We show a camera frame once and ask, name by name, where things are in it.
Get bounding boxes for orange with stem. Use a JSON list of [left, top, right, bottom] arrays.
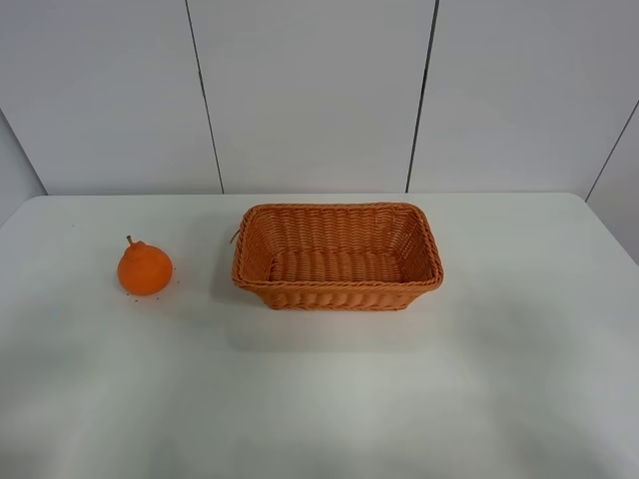
[[117, 236, 174, 296]]

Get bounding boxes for orange wicker basket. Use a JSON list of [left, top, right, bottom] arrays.
[[232, 203, 444, 311]]

